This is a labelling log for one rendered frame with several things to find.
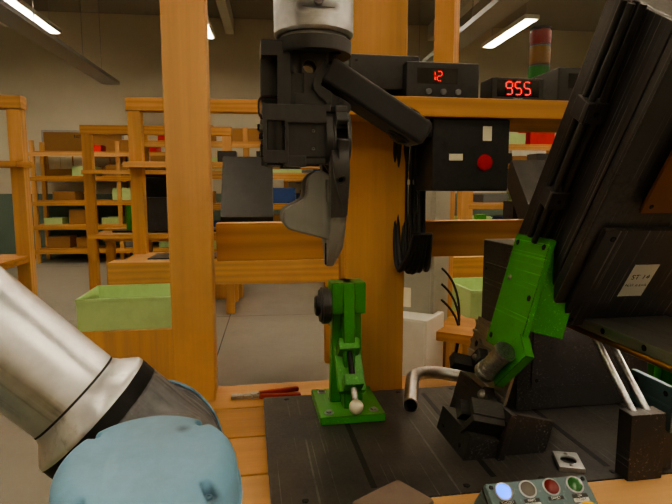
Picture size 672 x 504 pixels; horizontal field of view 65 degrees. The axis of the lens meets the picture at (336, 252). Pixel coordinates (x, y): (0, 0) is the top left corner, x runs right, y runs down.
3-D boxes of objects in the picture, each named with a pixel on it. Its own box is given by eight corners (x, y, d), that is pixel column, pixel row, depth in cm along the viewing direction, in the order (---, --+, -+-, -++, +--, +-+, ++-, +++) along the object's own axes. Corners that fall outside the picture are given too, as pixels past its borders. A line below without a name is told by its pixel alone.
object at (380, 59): (419, 90, 111) (419, 55, 111) (349, 88, 109) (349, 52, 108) (409, 96, 118) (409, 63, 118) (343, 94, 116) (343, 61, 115)
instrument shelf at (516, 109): (712, 123, 118) (714, 104, 118) (311, 113, 104) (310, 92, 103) (633, 134, 143) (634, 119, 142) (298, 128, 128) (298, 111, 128)
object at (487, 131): (508, 191, 113) (511, 119, 111) (432, 191, 111) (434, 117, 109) (483, 190, 125) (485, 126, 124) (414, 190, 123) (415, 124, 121)
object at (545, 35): (555, 45, 125) (556, 25, 124) (535, 44, 124) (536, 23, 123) (543, 50, 130) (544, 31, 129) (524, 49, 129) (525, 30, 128)
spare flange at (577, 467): (585, 473, 85) (585, 469, 85) (559, 471, 86) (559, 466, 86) (576, 456, 91) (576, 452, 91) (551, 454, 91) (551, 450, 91)
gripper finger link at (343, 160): (323, 217, 52) (322, 127, 52) (341, 216, 53) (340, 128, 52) (330, 218, 48) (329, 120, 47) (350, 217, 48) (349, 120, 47)
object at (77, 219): (205, 260, 995) (201, 140, 969) (35, 263, 959) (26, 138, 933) (208, 257, 1048) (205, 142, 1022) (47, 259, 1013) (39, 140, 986)
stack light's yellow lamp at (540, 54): (554, 64, 125) (555, 45, 125) (534, 64, 124) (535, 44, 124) (542, 69, 130) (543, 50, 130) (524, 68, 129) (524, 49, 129)
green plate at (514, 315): (558, 369, 90) (594, 250, 89) (514, 360, 89) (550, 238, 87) (523, 349, 102) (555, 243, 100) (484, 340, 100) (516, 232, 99)
